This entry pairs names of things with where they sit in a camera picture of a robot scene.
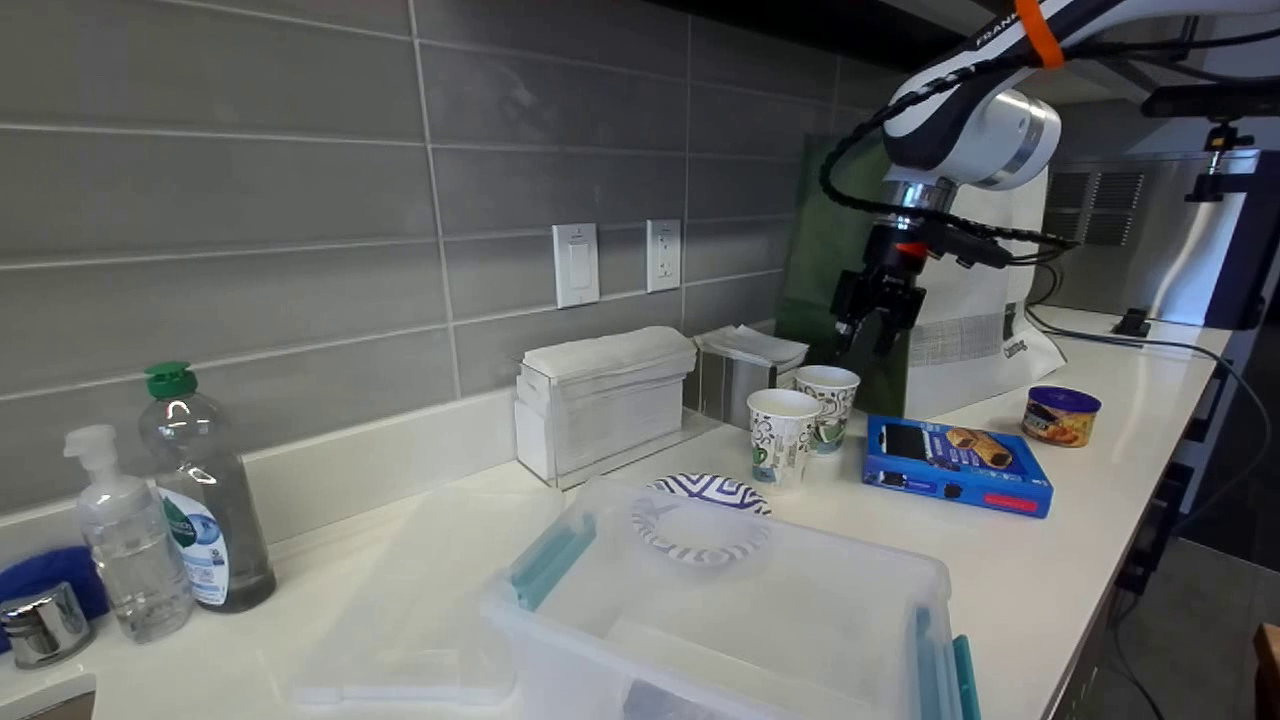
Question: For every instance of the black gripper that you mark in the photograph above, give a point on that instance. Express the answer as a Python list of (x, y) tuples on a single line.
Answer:
[(899, 259)]

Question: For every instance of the green patterned paper cup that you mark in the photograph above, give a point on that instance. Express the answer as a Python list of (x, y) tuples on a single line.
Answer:
[(829, 403), (783, 435)]

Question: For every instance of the white and green paper bag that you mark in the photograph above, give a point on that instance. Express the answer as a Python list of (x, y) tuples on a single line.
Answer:
[(966, 341)]

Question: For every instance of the blue snack bar box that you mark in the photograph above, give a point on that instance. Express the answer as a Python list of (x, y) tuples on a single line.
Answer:
[(957, 463)]

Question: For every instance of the small blue round tub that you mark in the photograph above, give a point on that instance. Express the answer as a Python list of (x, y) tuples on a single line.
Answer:
[(1060, 419)]

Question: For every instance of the blue white patterned bowl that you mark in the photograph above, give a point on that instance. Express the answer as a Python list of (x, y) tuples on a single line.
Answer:
[(713, 489)]

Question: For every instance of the black power adapter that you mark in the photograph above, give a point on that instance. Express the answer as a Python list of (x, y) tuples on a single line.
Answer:
[(1133, 320)]

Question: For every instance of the white napkin dispenser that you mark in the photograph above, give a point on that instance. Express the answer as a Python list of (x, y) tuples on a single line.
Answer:
[(601, 403)]

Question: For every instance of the clear plastic storage bin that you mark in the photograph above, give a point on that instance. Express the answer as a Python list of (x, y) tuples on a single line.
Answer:
[(744, 620)]

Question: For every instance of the clear plastic bin lid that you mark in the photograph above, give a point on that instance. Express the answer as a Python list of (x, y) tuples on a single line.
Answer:
[(403, 625)]

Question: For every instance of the dish soap bottle green cap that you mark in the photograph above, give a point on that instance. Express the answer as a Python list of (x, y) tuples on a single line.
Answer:
[(201, 512)]

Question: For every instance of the clear pump bottle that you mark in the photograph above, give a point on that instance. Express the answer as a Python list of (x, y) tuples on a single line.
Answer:
[(126, 540)]

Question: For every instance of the blue sponge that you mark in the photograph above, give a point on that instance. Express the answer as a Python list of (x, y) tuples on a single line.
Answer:
[(48, 578)]

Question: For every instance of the shiny metal sink fixture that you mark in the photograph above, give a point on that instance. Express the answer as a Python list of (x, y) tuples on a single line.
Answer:
[(47, 625)]

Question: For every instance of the white wall outlet plate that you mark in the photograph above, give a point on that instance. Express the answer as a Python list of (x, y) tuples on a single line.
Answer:
[(661, 253), (572, 262)]

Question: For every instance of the black camera on tripod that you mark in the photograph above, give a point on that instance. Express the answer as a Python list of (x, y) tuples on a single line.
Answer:
[(1211, 100)]

